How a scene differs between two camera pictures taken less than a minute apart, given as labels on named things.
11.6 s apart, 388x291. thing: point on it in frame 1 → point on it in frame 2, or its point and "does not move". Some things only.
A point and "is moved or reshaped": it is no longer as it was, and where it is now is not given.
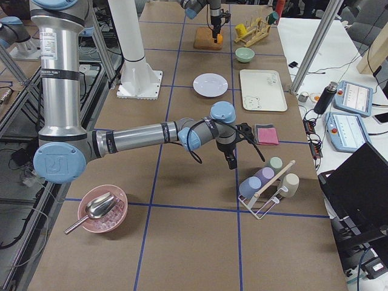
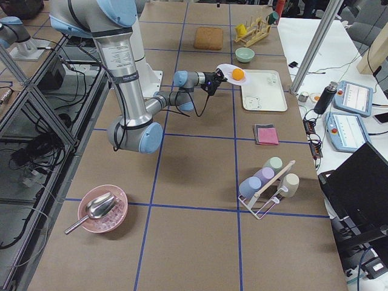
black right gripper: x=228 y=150 → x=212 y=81
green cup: x=276 y=163 does not move
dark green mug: x=271 y=17 does not move
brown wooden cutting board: x=204 y=39 does not move
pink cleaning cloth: x=267 y=136 does not move
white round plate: x=210 y=85 is moved or reshaped
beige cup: x=290 y=183 does not move
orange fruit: x=219 y=38 → x=237 y=74
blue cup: x=249 y=187 does not move
